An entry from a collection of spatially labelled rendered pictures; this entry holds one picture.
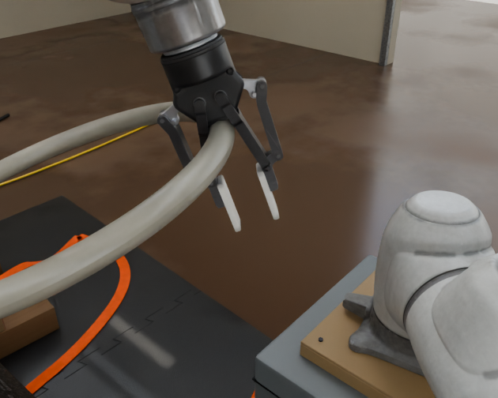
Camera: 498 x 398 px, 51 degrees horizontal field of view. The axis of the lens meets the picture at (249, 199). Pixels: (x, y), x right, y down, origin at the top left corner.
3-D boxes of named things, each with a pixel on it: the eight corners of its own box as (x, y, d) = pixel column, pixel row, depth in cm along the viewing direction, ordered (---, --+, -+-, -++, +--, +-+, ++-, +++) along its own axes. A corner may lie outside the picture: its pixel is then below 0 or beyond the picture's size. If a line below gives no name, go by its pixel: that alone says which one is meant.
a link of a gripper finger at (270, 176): (257, 152, 65) (280, 144, 64) (269, 186, 67) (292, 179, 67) (257, 156, 63) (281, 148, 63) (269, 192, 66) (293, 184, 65)
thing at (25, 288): (-270, 374, 53) (-293, 353, 52) (13, 158, 94) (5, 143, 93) (147, 324, 36) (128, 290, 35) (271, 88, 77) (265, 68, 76)
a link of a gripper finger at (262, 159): (212, 88, 62) (222, 82, 62) (262, 161, 67) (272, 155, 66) (211, 97, 59) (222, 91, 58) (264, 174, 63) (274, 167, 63)
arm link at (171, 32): (136, 1, 60) (156, 50, 63) (122, 10, 52) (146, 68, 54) (211, -28, 59) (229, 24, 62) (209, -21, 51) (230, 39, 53)
